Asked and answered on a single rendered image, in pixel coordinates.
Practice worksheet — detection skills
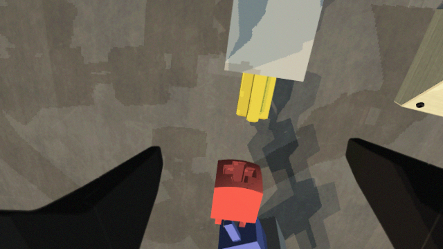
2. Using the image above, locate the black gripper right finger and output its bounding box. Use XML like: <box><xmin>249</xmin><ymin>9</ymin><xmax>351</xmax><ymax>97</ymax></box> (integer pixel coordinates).
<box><xmin>346</xmin><ymin>138</ymin><xmax>443</xmax><ymax>249</ymax></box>

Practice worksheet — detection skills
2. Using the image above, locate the yellow square bar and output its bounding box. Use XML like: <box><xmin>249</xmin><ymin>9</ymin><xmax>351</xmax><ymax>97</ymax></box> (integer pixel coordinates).
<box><xmin>224</xmin><ymin>0</ymin><xmax>324</xmax><ymax>122</ymax></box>

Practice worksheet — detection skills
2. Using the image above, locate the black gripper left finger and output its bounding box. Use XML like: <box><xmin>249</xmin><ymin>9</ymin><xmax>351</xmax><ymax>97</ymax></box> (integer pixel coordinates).
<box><xmin>0</xmin><ymin>146</ymin><xmax>163</xmax><ymax>249</ymax></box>

